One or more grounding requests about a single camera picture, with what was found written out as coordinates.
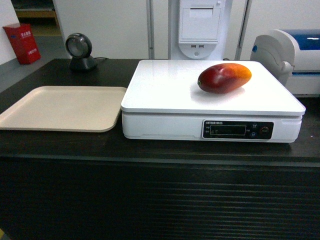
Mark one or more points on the white blue label printer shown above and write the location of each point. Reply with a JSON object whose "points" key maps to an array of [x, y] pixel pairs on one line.
{"points": [[292, 56]]}

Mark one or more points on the wooden shelf in background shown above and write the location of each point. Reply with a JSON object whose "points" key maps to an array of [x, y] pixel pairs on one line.
{"points": [[41, 9]]}

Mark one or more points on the black checkout counter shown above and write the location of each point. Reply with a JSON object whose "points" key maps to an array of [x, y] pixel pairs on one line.
{"points": [[103, 186]]}

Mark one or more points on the white checkout scale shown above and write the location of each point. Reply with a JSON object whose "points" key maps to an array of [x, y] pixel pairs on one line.
{"points": [[164, 102]]}

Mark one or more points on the dark red mango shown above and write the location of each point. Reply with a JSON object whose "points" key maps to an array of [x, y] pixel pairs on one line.
{"points": [[224, 78]]}

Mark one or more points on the white receipt printer kiosk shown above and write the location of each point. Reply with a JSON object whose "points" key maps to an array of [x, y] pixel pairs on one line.
{"points": [[198, 29]]}

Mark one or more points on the beige plastic tray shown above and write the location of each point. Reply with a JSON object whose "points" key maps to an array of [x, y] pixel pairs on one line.
{"points": [[65, 108]]}

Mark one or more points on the red fire extinguisher box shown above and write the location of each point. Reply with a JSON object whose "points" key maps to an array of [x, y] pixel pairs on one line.
{"points": [[23, 42]]}

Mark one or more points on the black barcode scanner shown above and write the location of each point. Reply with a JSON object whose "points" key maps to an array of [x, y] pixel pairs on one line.
{"points": [[79, 48]]}

